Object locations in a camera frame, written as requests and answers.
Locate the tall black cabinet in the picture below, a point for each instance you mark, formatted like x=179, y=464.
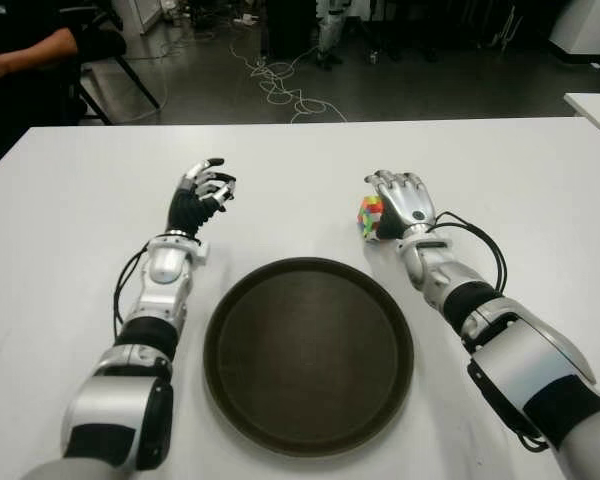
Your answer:
x=290, y=27

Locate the white power strip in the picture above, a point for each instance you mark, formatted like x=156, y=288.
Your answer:
x=247, y=20

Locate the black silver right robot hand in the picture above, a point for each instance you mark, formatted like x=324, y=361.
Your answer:
x=407, y=200

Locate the round dark brown plate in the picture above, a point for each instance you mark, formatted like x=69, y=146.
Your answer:
x=307, y=355

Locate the white side table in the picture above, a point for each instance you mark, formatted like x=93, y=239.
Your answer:
x=597, y=110

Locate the white box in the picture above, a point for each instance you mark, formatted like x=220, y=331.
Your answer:
x=135, y=15

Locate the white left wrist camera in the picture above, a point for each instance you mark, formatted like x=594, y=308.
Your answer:
x=203, y=252

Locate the bystander bare forearm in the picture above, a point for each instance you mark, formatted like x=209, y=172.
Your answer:
x=25, y=57

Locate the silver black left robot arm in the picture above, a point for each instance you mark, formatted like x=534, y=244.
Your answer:
x=120, y=380

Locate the multicoloured Rubik's cube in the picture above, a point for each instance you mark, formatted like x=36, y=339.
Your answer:
x=370, y=215

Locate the white standing robot legs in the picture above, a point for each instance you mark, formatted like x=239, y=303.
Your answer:
x=330, y=30

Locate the grey metal folding stand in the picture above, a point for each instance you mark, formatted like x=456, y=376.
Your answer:
x=505, y=30

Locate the white cabinet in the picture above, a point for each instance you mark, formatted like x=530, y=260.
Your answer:
x=590, y=25

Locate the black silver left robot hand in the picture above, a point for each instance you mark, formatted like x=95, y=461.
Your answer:
x=187, y=207

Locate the black office chair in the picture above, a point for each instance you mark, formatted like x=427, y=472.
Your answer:
x=105, y=42

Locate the bystander black clothed body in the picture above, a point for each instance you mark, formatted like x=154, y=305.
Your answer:
x=20, y=110

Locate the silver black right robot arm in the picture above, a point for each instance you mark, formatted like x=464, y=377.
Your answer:
x=530, y=360

